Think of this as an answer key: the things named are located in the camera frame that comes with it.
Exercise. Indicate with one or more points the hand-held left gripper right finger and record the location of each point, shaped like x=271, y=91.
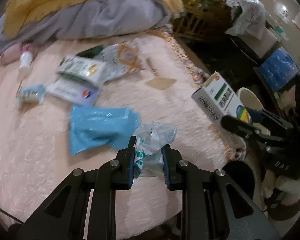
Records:
x=165, y=167

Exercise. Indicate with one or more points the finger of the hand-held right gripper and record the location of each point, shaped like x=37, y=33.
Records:
x=255, y=115
x=240, y=127

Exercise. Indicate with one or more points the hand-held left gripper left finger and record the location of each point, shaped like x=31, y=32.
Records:
x=132, y=160

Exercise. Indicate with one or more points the white plastic bucket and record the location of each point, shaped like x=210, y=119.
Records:
x=250, y=97

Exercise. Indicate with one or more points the wrapper green print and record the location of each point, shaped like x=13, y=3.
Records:
x=152, y=140

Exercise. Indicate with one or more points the white green medicine box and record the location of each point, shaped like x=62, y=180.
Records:
x=215, y=92

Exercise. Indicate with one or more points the white orange snack bag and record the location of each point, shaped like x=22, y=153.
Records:
x=125, y=57

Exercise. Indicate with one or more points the blue plastic bag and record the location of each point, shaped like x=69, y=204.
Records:
x=95, y=127

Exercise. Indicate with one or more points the blue drawer unit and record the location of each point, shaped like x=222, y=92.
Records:
x=277, y=67

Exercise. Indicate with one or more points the dark wooden table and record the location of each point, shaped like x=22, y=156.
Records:
x=242, y=52

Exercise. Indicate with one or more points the teal white package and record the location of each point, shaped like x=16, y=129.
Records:
x=280, y=31

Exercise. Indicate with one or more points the white flat packet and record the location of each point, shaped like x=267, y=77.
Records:
x=70, y=91

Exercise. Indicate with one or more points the white printed plastic bag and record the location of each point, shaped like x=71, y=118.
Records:
x=250, y=15

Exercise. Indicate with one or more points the green white carton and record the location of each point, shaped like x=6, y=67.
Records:
x=80, y=67

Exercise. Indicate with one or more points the dark green packet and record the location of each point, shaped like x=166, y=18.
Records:
x=90, y=51

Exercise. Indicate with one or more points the wooden crib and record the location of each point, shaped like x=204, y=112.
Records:
x=197, y=12

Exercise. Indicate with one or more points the blue white plastic packet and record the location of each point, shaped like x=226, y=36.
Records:
x=30, y=93

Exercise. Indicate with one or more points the grey blanket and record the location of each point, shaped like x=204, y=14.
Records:
x=102, y=17

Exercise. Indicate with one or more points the white plastic bottle pink label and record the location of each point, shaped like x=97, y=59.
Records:
x=25, y=60

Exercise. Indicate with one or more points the pink thermos bottle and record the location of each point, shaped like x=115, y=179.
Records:
x=10, y=53

